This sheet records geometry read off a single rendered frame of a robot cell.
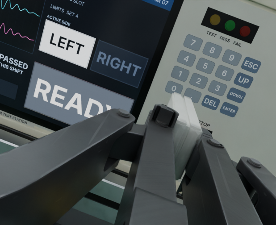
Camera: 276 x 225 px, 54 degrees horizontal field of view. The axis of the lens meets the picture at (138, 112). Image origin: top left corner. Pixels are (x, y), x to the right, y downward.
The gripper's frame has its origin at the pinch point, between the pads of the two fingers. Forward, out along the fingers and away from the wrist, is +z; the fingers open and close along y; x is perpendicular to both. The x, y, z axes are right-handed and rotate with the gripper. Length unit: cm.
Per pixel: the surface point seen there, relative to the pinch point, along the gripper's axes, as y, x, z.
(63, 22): -12.0, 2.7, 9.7
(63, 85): -10.5, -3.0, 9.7
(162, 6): -3.9, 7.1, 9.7
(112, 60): -6.6, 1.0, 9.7
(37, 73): -13.3, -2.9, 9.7
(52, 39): -12.7, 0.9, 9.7
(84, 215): -5.0, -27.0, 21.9
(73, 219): -6.4, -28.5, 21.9
